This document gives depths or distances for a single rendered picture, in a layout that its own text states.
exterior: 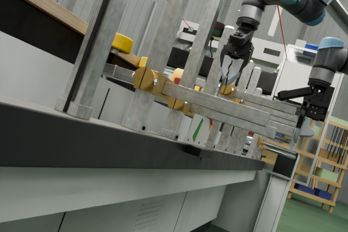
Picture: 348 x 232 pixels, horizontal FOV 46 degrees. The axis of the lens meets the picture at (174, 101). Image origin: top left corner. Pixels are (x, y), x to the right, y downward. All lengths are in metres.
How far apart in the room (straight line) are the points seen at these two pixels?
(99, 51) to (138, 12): 6.40
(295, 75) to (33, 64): 3.01
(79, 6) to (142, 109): 5.41
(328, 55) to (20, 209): 1.05
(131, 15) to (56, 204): 6.32
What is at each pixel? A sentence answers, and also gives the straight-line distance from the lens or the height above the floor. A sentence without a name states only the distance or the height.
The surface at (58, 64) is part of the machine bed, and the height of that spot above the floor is 0.78.
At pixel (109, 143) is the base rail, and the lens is 0.76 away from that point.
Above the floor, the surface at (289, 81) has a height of 1.43.
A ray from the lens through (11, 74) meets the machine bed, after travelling 0.87.
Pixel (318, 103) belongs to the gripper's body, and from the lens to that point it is 1.38.
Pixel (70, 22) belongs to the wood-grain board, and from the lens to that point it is 0.94.
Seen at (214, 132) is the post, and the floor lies 0.77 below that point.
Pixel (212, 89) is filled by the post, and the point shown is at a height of 0.90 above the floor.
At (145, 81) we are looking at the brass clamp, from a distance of 0.89.
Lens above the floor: 0.74
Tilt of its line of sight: 3 degrees up
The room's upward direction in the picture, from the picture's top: 19 degrees clockwise
